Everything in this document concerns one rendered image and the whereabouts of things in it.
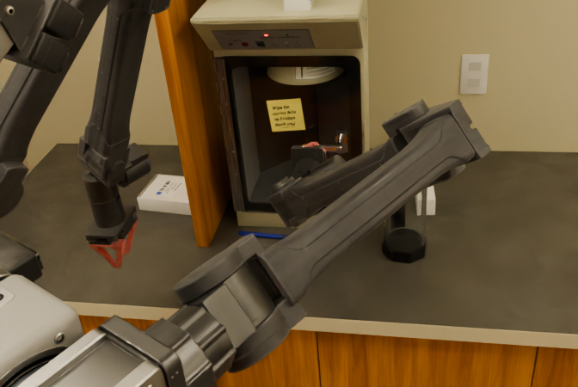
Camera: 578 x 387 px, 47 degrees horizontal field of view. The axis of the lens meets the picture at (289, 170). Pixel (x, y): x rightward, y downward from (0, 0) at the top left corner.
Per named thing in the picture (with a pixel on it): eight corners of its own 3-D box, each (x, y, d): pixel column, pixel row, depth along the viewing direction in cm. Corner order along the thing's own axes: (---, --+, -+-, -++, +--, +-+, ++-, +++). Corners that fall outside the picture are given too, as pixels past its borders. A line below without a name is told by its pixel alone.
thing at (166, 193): (158, 185, 183) (156, 173, 181) (212, 190, 179) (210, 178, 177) (138, 210, 174) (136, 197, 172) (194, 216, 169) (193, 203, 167)
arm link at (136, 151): (77, 138, 115) (110, 168, 113) (128, 112, 123) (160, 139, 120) (76, 182, 124) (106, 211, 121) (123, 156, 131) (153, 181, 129)
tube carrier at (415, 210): (384, 229, 157) (384, 150, 145) (431, 234, 153) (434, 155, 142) (376, 257, 148) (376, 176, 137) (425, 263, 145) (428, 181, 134)
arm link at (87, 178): (74, 171, 120) (93, 180, 117) (104, 154, 124) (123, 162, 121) (83, 202, 123) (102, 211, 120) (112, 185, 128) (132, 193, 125)
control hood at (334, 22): (212, 46, 140) (205, -1, 135) (365, 45, 134) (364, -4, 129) (196, 67, 130) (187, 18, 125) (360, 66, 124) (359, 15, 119)
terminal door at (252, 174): (238, 210, 161) (217, 56, 141) (363, 215, 155) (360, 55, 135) (237, 211, 161) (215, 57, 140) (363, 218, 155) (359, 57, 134)
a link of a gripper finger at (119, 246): (143, 252, 133) (132, 214, 128) (129, 275, 127) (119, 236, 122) (111, 251, 134) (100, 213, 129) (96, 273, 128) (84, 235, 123)
